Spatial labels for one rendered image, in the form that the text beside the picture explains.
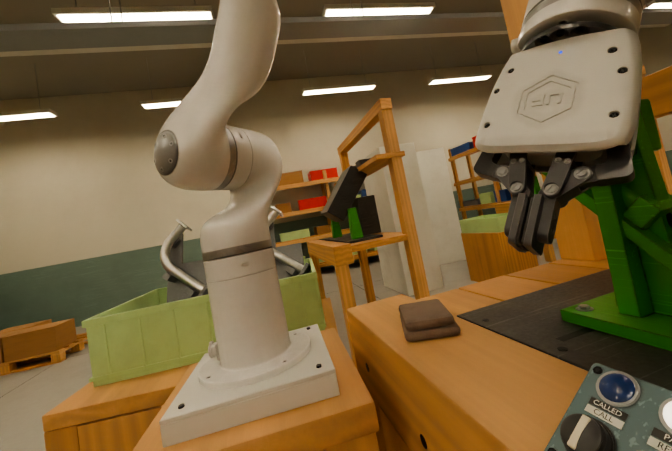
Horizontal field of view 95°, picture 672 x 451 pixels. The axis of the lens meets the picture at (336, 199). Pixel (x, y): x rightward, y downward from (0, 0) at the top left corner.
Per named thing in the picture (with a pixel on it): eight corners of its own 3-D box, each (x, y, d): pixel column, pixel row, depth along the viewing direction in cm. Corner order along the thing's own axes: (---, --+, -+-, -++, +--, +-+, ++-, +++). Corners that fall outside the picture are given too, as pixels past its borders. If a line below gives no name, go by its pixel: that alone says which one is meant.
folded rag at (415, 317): (400, 319, 55) (397, 303, 55) (446, 313, 54) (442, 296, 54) (406, 343, 45) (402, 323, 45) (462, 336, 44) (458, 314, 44)
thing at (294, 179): (407, 256, 689) (387, 157, 704) (272, 287, 617) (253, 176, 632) (397, 254, 742) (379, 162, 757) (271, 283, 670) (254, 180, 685)
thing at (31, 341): (-54, 388, 360) (-58, 350, 363) (9, 359, 440) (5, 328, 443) (60, 362, 379) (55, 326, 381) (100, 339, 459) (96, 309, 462)
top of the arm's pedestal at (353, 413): (112, 521, 35) (108, 484, 35) (193, 382, 66) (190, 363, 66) (380, 432, 41) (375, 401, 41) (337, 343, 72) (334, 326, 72)
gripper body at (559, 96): (494, 35, 28) (463, 145, 26) (654, -13, 20) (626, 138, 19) (519, 83, 33) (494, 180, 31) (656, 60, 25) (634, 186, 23)
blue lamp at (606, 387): (629, 414, 19) (624, 390, 19) (592, 396, 21) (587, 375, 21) (650, 404, 20) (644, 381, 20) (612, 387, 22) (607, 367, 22)
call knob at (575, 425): (602, 476, 18) (589, 464, 18) (560, 447, 20) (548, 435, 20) (622, 437, 19) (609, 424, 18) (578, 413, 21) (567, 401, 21)
